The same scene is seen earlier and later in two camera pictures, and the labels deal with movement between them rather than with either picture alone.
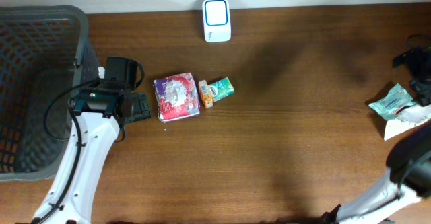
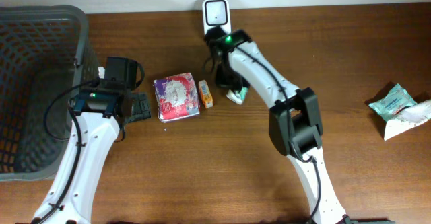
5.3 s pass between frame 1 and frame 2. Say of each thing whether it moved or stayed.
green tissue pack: moved
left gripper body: stayed
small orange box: stayed
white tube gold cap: stayed
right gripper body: moved
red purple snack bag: stayed
